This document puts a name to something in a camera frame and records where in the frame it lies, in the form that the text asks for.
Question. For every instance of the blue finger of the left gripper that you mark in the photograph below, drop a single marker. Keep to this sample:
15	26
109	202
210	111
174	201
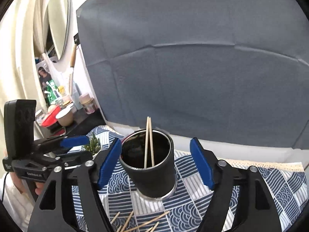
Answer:
71	159
74	141

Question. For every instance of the oval wall mirror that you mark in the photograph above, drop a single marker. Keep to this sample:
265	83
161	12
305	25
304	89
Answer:
57	17

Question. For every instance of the pink lidded jar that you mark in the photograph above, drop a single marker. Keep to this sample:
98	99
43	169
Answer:
88	103

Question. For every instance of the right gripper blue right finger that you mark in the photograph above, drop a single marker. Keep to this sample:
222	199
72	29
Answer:
218	176

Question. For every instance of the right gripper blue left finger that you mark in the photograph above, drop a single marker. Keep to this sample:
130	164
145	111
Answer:
91	177

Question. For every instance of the photo card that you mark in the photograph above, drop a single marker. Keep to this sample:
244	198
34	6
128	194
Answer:
44	77

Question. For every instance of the cream curtain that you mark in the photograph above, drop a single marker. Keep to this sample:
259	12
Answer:
19	78

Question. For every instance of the black utensil holder cup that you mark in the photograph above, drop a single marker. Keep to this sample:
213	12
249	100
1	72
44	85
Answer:
152	173

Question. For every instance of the cream ceramic bowl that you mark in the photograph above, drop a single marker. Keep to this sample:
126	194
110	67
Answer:
65	117

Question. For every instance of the green bottle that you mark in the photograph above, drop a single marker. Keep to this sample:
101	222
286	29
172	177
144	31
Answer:
52	92

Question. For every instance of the blue white patterned tablecloth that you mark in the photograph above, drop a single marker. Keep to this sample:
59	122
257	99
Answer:
264	198

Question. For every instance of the left hand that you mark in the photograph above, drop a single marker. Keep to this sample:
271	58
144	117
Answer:
21	187

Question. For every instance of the small plant in white pot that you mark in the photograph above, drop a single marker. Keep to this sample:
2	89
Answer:
94	145

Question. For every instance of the black side table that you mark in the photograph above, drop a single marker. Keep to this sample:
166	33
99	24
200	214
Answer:
82	125

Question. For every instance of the red bowl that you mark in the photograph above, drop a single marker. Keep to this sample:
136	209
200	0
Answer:
50	118

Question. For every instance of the hanging wooden handled brush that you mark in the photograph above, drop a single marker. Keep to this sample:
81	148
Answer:
71	70

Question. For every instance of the grey fabric backdrop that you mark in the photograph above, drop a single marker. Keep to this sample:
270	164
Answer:
232	71

